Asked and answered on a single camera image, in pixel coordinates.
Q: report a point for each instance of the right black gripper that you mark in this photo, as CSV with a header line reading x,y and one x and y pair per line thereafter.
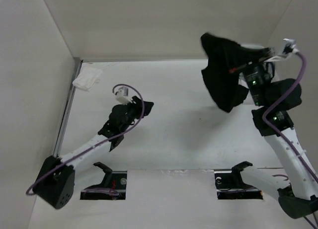
x,y
252,64

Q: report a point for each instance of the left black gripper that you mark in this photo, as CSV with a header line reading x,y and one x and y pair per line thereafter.
x,y
137,105

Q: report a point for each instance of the black tank top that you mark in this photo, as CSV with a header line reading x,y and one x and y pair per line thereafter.
x,y
223,86

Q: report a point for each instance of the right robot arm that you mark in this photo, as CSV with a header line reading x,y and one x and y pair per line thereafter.
x,y
298,197

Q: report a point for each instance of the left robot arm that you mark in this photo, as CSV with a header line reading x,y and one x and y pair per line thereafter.
x,y
56,179

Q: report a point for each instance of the folded white tank top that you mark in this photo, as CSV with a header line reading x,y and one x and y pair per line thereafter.
x,y
87,78

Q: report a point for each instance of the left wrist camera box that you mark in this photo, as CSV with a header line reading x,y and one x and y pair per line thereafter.
x,y
122,95

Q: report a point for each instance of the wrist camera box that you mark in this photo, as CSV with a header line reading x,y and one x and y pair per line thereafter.
x,y
288,48
122,95

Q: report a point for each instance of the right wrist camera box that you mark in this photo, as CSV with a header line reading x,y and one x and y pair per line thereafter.
x,y
288,48

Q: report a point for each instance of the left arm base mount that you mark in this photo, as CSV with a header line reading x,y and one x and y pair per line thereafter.
x,y
112,187

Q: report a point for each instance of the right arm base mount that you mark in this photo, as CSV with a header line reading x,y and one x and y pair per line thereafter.
x,y
229,185

